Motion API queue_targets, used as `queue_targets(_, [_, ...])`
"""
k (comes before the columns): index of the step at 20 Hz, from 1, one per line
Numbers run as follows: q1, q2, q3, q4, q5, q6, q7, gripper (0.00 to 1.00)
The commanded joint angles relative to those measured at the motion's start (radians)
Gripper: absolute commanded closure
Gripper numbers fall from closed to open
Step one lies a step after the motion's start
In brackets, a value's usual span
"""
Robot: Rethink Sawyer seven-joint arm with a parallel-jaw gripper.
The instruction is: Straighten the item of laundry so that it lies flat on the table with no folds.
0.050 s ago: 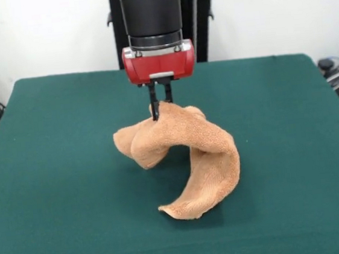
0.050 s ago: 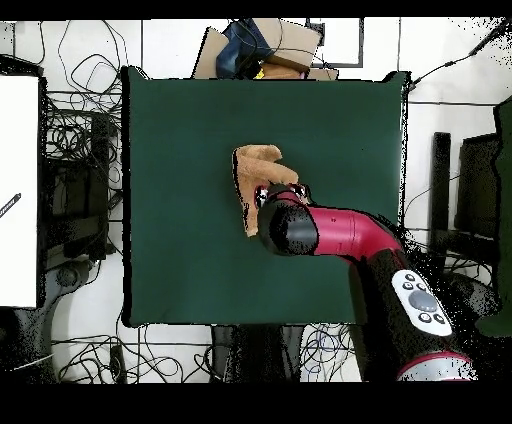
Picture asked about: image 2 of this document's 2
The dark green table cloth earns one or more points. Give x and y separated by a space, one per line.
192 240

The blue jeans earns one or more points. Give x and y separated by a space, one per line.
236 52

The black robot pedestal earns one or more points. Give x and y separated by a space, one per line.
256 352

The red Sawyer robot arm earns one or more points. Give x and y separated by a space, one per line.
352 232

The brown cardboard box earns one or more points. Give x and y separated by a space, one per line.
296 40

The tan terry towel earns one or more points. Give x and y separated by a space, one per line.
256 168

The black label strip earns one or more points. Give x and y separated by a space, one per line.
10 204

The black equipment cart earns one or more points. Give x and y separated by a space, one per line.
76 192

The black power strip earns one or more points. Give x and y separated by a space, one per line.
117 364

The brown folded garment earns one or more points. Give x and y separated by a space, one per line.
280 72

